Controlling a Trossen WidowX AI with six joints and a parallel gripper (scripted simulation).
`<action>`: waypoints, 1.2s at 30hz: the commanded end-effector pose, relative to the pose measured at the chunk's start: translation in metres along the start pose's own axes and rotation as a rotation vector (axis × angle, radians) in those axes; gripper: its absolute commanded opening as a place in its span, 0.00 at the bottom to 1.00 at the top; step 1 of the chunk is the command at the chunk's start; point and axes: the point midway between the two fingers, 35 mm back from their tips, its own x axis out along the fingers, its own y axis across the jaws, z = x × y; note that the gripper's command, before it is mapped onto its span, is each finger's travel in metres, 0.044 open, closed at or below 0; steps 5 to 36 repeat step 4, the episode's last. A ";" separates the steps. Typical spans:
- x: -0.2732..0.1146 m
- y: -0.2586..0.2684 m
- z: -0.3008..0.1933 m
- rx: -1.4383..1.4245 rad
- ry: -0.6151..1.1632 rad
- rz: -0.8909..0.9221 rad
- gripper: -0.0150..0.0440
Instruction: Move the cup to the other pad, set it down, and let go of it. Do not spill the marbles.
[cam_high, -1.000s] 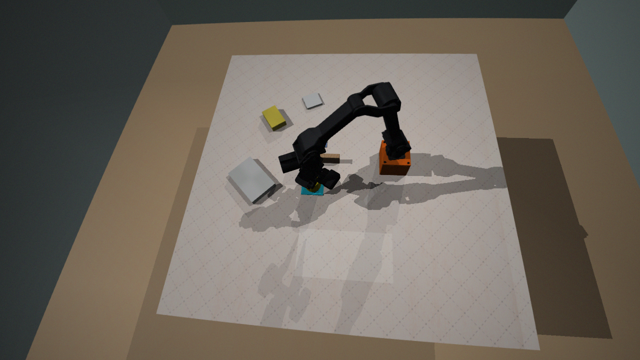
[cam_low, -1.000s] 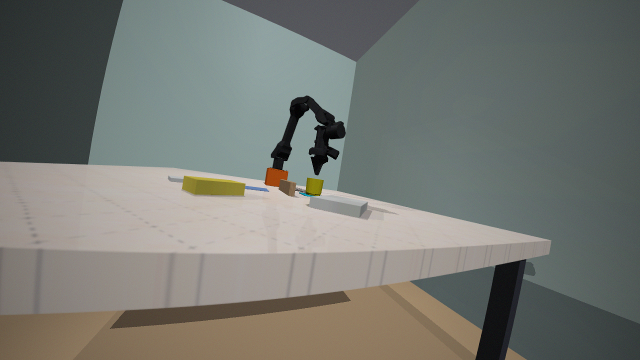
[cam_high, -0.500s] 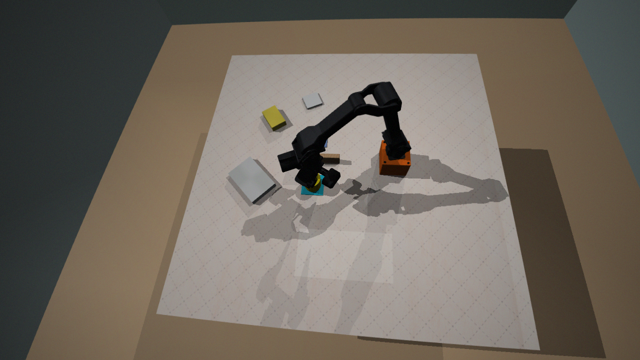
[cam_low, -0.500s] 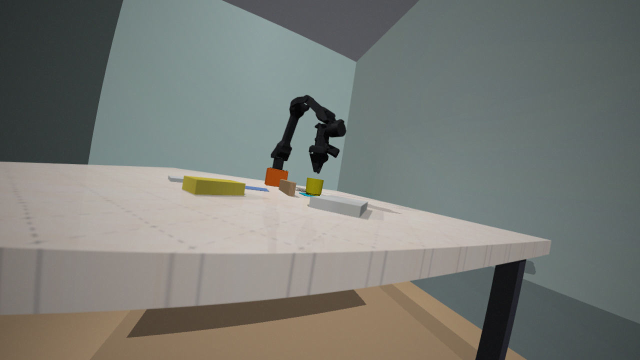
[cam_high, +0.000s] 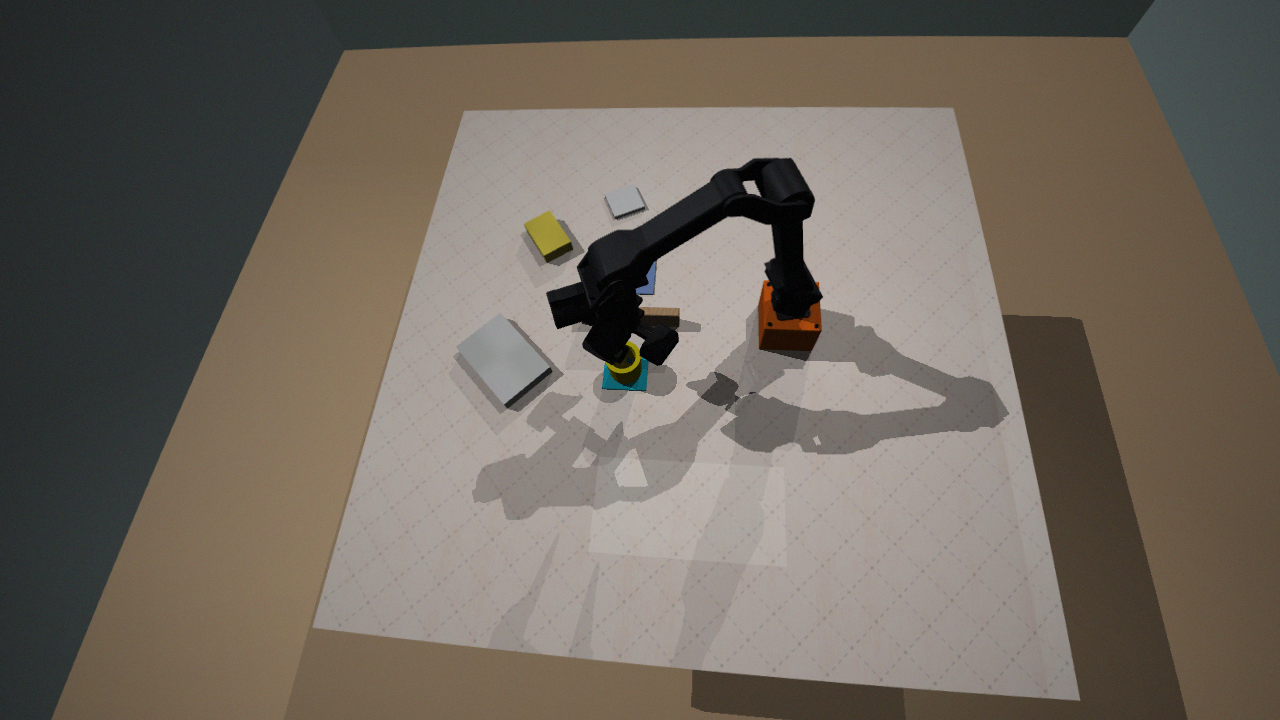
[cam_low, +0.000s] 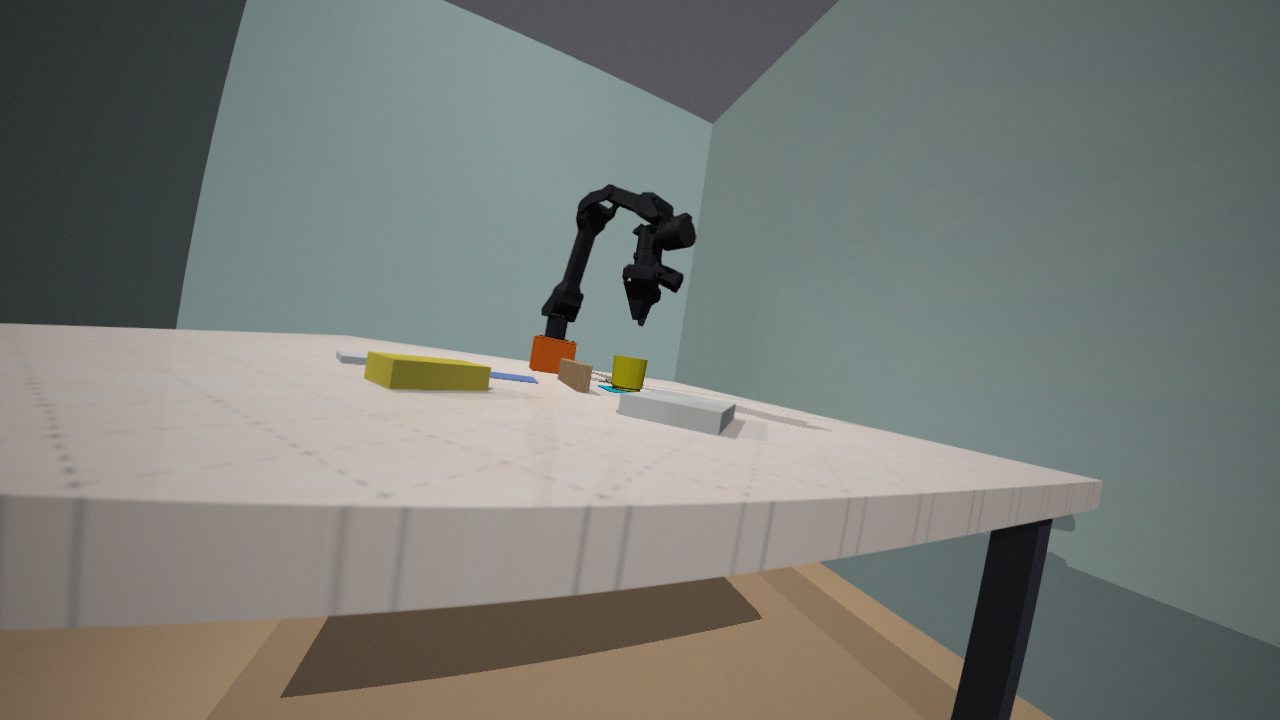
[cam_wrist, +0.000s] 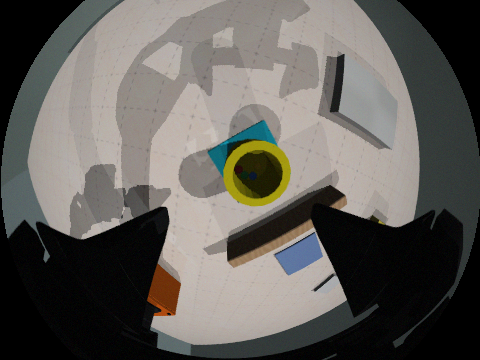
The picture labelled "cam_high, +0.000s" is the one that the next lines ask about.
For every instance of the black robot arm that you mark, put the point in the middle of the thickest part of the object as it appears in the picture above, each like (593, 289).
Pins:
(617, 263)

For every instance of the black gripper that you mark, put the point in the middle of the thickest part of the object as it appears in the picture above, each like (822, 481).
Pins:
(657, 345)

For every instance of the brown wooden plank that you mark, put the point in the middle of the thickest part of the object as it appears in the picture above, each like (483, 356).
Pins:
(655, 315)

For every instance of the yellow flat block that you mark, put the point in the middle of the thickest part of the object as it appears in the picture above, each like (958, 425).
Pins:
(548, 236)

